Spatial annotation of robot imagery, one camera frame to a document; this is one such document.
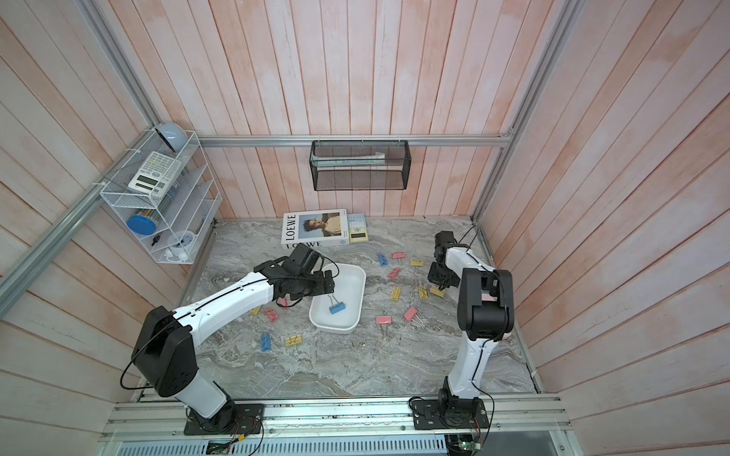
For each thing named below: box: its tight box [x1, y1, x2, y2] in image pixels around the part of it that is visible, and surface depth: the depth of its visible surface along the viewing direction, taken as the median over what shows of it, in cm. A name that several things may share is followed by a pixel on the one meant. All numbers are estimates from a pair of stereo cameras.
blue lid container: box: [126, 214, 157, 236], surface depth 78 cm
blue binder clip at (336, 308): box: [328, 301, 346, 315], surface depth 95 cm
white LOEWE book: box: [280, 208, 350, 249], surface depth 114 cm
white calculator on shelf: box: [127, 151, 182, 199], surface depth 78 cm
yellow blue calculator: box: [347, 212, 369, 243], surface depth 117 cm
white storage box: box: [308, 263, 367, 335], surface depth 94 cm
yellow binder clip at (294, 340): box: [284, 334, 304, 347], surface depth 89 cm
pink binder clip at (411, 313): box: [403, 305, 419, 323], surface depth 94 cm
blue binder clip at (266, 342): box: [260, 332, 273, 352], surface depth 87 cm
